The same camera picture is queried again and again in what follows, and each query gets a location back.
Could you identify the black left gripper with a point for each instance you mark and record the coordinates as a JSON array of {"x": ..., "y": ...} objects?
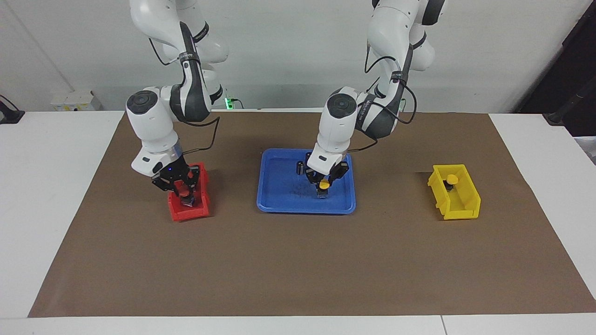
[{"x": 337, "y": 171}]

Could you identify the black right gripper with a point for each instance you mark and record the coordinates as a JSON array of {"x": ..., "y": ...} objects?
[{"x": 174, "y": 174}]

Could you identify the yellow push button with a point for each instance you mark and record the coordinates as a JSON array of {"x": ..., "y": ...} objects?
[
  {"x": 450, "y": 178},
  {"x": 324, "y": 184}
]

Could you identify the red push button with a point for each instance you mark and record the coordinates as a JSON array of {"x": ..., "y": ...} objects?
[{"x": 186, "y": 191}]

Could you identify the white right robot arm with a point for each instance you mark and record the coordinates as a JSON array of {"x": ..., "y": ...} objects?
[{"x": 149, "y": 121}]

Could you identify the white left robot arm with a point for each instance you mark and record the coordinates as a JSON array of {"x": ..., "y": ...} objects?
[{"x": 335, "y": 125}]

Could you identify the red plastic bin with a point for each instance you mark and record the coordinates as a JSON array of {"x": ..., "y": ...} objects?
[{"x": 186, "y": 213}]

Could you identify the blue plastic tray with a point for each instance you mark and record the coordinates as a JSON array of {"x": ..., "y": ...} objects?
[{"x": 284, "y": 195}]

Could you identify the brown paper mat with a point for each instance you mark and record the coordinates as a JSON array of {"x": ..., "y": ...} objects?
[{"x": 298, "y": 260}]

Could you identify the yellow plastic bin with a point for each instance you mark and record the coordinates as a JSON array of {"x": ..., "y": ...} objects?
[{"x": 465, "y": 200}]

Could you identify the black equipment stand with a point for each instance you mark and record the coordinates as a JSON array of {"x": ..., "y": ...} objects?
[{"x": 568, "y": 83}]

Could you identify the white wall power box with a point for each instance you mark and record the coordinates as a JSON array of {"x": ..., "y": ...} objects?
[{"x": 74, "y": 101}]

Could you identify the black clamp mount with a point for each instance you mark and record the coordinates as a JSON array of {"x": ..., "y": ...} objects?
[{"x": 9, "y": 114}]

